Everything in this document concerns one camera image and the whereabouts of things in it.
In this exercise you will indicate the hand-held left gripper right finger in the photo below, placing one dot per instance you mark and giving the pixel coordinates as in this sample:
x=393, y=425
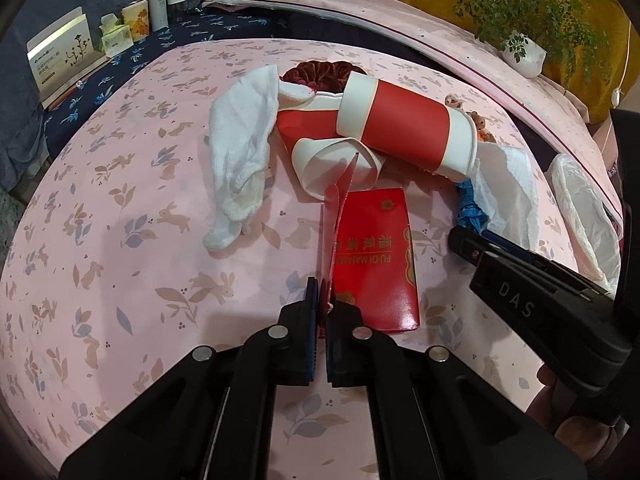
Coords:
x=331, y=345

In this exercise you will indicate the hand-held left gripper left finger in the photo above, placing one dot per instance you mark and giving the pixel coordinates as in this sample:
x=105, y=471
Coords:
x=312, y=315

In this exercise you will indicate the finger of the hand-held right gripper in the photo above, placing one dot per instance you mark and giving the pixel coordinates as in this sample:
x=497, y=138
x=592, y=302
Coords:
x=525, y=252
x=462, y=245

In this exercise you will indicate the trash bin with white liner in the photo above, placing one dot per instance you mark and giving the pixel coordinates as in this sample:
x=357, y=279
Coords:
x=585, y=220

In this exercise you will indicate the person's right hand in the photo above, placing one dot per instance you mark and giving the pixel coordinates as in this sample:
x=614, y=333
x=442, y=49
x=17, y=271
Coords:
x=575, y=430

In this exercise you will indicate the blue plastic wrapper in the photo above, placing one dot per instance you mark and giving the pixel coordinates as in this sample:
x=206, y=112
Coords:
x=470, y=205

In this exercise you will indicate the white tissue paper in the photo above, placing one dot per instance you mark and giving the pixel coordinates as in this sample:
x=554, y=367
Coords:
x=510, y=185

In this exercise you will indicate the small doll figurine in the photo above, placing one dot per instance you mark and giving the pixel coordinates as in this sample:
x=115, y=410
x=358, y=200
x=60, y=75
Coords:
x=481, y=122

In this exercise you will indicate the red and white paper cup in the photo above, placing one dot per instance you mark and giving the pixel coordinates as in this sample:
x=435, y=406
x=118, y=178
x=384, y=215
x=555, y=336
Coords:
x=405, y=125

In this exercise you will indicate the crushed red white paper cup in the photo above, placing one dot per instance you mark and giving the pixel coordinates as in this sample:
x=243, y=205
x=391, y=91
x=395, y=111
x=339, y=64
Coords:
x=305, y=127

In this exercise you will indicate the green plant in white pot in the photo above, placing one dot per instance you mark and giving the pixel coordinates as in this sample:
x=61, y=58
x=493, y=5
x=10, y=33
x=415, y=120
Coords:
x=525, y=55

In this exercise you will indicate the pink dotted sheet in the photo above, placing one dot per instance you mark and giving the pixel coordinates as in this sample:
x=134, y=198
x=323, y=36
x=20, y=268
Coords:
x=400, y=25

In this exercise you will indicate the dark red scrunchie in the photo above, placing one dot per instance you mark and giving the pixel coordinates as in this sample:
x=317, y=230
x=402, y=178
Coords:
x=310, y=72

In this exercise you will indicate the pink rabbit-print tablecloth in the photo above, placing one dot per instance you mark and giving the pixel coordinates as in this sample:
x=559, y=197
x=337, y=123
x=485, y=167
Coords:
x=125, y=170

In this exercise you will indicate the navy floral cloth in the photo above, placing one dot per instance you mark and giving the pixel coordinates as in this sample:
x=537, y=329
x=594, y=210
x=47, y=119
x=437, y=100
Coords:
x=200, y=30

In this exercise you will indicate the orange floral tissue pack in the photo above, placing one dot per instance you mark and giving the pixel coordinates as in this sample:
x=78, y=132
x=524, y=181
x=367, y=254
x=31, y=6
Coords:
x=136, y=22

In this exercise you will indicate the green tissue pack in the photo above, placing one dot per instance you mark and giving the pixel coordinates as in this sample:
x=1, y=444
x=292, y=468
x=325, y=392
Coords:
x=112, y=37

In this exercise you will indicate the slim white bottle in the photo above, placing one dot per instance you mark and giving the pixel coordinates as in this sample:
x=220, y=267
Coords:
x=157, y=7

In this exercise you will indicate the white printed carton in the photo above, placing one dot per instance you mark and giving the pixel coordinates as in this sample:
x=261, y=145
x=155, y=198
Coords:
x=62, y=55

